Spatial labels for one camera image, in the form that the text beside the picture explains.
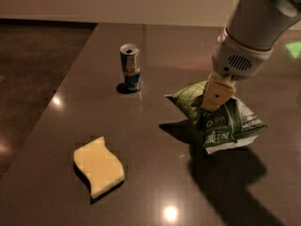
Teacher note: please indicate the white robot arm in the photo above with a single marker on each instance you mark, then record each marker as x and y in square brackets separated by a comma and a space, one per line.
[266, 18]

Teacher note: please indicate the yellow wavy sponge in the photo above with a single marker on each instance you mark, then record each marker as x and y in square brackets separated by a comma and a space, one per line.
[101, 167]

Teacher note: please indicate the green jalapeno chip bag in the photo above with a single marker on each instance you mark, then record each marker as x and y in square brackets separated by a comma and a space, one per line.
[231, 126]

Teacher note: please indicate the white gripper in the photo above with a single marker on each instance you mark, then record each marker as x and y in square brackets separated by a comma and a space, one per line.
[235, 61]

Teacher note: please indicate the redbull can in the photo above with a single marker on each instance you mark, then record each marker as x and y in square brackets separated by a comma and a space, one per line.
[131, 70]

